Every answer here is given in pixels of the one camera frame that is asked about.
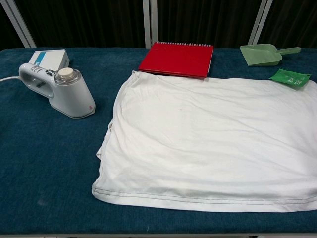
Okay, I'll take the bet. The white handheld steam iron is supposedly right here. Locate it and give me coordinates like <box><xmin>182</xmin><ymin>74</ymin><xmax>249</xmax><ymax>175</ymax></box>
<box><xmin>18</xmin><ymin>62</ymin><xmax>96</xmax><ymax>119</ymax></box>

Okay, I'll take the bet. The white folded garment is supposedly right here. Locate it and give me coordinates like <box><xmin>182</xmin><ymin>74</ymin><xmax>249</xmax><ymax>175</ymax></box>
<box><xmin>91</xmin><ymin>70</ymin><xmax>317</xmax><ymax>213</ymax></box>

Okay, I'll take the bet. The red spiral notebook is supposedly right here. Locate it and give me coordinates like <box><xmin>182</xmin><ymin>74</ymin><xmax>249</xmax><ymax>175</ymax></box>
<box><xmin>138</xmin><ymin>41</ymin><xmax>214</xmax><ymax>80</ymax></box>

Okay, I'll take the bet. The black curtain panel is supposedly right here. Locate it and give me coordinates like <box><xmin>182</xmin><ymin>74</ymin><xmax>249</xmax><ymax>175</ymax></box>
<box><xmin>0</xmin><ymin>11</ymin><xmax>26</xmax><ymax>50</ymax></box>
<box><xmin>13</xmin><ymin>0</ymin><xmax>147</xmax><ymax>49</ymax></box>
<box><xmin>259</xmin><ymin>0</ymin><xmax>317</xmax><ymax>49</ymax></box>
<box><xmin>157</xmin><ymin>0</ymin><xmax>262</xmax><ymax>48</ymax></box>

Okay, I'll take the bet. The dark blue table cover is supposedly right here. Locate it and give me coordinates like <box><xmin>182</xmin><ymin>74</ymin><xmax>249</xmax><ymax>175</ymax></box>
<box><xmin>0</xmin><ymin>47</ymin><xmax>317</xmax><ymax>235</ymax></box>

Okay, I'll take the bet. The green plastic dustpan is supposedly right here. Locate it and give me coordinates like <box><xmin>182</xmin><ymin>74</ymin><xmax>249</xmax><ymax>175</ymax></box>
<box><xmin>240</xmin><ymin>44</ymin><xmax>302</xmax><ymax>67</ymax></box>

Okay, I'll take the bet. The white box with blue stripe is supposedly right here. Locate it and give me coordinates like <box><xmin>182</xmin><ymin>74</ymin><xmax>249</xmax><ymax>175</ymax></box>
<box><xmin>29</xmin><ymin>49</ymin><xmax>70</xmax><ymax>69</ymax></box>

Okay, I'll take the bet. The green foil packet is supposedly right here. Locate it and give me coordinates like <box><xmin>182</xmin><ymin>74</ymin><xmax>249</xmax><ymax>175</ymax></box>
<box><xmin>269</xmin><ymin>68</ymin><xmax>312</xmax><ymax>89</ymax></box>

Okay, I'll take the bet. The grey metal frame post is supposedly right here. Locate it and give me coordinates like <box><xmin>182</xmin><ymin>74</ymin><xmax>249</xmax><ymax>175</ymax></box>
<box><xmin>0</xmin><ymin>0</ymin><xmax>37</xmax><ymax>48</ymax></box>
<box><xmin>142</xmin><ymin>0</ymin><xmax>159</xmax><ymax>49</ymax></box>
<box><xmin>248</xmin><ymin>0</ymin><xmax>273</xmax><ymax>47</ymax></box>

